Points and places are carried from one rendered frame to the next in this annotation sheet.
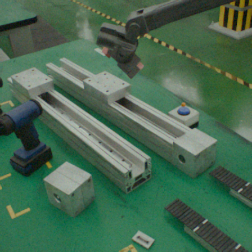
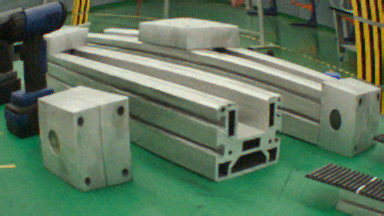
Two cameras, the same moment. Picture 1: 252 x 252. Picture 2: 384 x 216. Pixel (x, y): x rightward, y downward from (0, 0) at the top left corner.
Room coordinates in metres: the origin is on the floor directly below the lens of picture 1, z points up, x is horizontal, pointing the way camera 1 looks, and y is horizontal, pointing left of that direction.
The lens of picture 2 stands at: (0.05, 0.02, 1.02)
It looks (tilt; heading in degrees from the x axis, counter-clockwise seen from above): 14 degrees down; 2
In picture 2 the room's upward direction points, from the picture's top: straight up
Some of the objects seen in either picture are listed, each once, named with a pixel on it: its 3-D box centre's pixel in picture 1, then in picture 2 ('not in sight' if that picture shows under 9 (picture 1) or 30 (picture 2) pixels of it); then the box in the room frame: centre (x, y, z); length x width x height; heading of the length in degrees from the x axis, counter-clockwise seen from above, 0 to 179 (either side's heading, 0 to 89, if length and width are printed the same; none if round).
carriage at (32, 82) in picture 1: (32, 85); (57, 45); (1.25, 0.36, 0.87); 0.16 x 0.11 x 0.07; 37
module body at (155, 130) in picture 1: (108, 100); (186, 65); (1.17, 0.06, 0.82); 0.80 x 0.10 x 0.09; 37
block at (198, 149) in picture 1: (196, 151); (355, 114); (0.82, -0.21, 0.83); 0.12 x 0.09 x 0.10; 127
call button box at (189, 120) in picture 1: (181, 119); not in sight; (1.01, -0.20, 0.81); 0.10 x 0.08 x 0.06; 127
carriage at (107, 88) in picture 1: (107, 89); (186, 38); (1.17, 0.06, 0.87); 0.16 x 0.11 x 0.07; 37
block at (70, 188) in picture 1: (73, 186); (85, 135); (0.70, 0.16, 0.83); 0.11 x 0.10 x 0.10; 140
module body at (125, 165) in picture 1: (67, 120); (95, 80); (1.05, 0.21, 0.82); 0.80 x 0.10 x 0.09; 37
